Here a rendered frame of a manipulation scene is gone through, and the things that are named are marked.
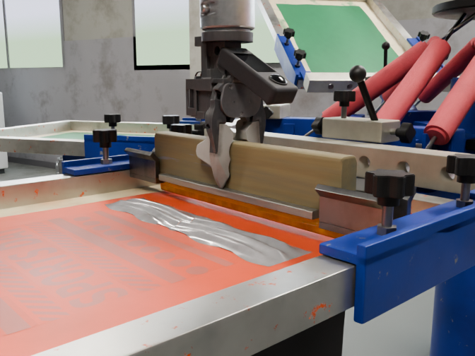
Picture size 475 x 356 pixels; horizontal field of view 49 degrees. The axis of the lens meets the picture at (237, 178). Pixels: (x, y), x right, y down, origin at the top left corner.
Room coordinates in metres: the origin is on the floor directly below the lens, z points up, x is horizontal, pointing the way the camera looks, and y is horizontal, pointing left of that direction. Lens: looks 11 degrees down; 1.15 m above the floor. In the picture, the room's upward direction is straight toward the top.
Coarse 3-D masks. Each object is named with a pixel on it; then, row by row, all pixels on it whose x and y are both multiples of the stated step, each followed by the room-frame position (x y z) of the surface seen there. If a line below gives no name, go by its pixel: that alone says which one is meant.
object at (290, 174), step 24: (168, 144) 0.82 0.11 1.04; (192, 144) 0.77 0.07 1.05; (240, 144) 0.69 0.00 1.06; (264, 144) 0.68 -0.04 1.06; (168, 168) 0.82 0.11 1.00; (192, 168) 0.77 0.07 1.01; (240, 168) 0.69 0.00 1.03; (264, 168) 0.65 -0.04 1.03; (288, 168) 0.62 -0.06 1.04; (312, 168) 0.60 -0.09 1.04; (336, 168) 0.57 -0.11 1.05; (264, 192) 0.65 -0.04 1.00; (288, 192) 0.62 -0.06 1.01; (312, 192) 0.59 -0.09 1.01
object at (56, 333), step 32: (256, 224) 0.67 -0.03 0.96; (224, 256) 0.54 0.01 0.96; (160, 288) 0.45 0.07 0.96; (192, 288) 0.45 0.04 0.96; (224, 288) 0.45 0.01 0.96; (64, 320) 0.39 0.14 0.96; (96, 320) 0.39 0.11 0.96; (128, 320) 0.39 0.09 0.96; (0, 352) 0.34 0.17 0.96; (32, 352) 0.34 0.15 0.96
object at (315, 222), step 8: (168, 184) 0.84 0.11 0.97; (192, 192) 0.79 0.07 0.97; (200, 192) 0.77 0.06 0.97; (224, 200) 0.73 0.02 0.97; (232, 200) 0.72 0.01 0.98; (256, 208) 0.68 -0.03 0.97; (264, 208) 0.67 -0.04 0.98; (288, 216) 0.64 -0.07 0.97; (296, 216) 0.63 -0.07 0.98; (312, 224) 0.61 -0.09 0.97
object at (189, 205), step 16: (160, 192) 0.86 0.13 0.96; (64, 208) 0.75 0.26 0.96; (80, 208) 0.75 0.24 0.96; (96, 208) 0.75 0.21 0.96; (192, 208) 0.75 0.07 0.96; (208, 208) 0.75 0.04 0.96; (224, 208) 0.75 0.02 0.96; (0, 224) 0.67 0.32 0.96; (16, 224) 0.67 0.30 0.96; (144, 224) 0.67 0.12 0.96
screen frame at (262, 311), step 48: (0, 192) 0.75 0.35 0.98; (48, 192) 0.79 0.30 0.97; (96, 192) 0.85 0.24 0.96; (240, 288) 0.37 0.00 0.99; (288, 288) 0.37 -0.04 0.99; (336, 288) 0.40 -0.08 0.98; (96, 336) 0.29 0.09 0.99; (144, 336) 0.29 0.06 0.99; (192, 336) 0.30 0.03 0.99; (240, 336) 0.33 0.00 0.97; (288, 336) 0.36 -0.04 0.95
